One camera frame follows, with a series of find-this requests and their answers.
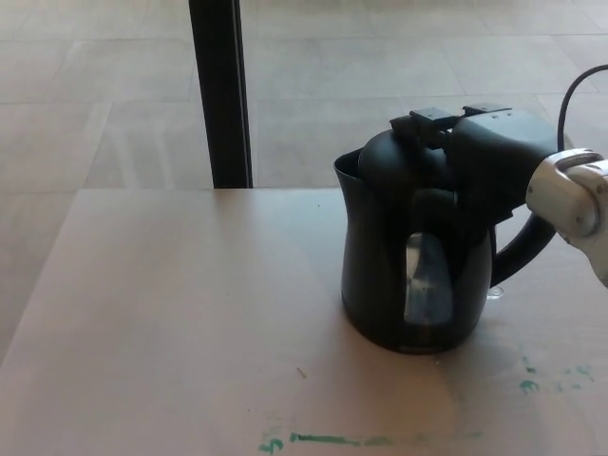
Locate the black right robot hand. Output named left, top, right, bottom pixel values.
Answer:
left=389, top=103, right=558, bottom=244

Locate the black electric kettle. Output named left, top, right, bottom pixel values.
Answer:
left=332, top=128, right=555, bottom=355

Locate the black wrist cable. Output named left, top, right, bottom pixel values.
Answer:
left=555, top=66, right=608, bottom=154

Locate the black vertical post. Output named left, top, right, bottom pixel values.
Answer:
left=187, top=0, right=255, bottom=190

